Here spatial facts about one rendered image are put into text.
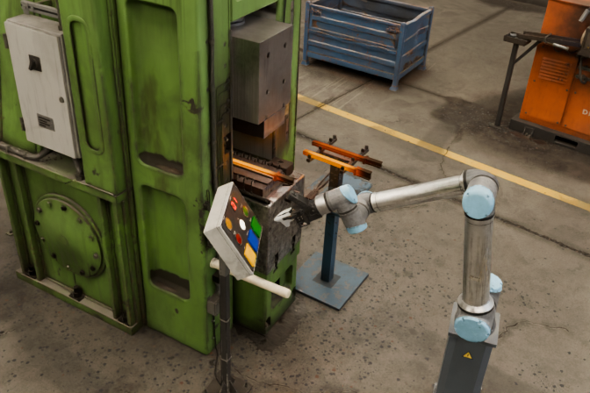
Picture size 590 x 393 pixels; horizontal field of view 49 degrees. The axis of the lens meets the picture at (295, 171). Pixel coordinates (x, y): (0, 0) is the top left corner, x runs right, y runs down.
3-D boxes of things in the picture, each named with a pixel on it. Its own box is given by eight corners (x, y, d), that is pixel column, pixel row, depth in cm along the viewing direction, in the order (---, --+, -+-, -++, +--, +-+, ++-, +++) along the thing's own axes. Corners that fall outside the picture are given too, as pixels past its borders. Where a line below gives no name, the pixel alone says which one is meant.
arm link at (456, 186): (498, 158, 260) (354, 189, 297) (492, 173, 250) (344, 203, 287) (507, 182, 264) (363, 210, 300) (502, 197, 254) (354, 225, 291)
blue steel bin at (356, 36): (426, 69, 726) (436, 6, 689) (396, 91, 669) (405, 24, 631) (335, 44, 780) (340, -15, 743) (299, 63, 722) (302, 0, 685)
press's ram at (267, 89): (298, 96, 326) (302, 19, 305) (258, 125, 297) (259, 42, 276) (230, 77, 343) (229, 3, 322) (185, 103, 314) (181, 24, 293)
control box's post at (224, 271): (231, 389, 336) (229, 223, 279) (227, 395, 333) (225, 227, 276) (226, 386, 337) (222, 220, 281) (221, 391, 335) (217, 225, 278)
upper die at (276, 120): (284, 123, 321) (285, 105, 316) (263, 139, 306) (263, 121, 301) (215, 102, 338) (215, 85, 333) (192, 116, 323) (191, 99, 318)
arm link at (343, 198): (358, 207, 273) (348, 187, 271) (331, 217, 277) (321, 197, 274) (359, 198, 282) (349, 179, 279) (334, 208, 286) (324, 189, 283)
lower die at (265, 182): (282, 182, 340) (283, 168, 335) (262, 200, 325) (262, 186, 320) (217, 160, 356) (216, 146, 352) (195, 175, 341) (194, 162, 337)
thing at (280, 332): (327, 306, 392) (327, 304, 392) (279, 369, 349) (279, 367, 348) (271, 282, 408) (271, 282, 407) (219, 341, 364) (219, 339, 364)
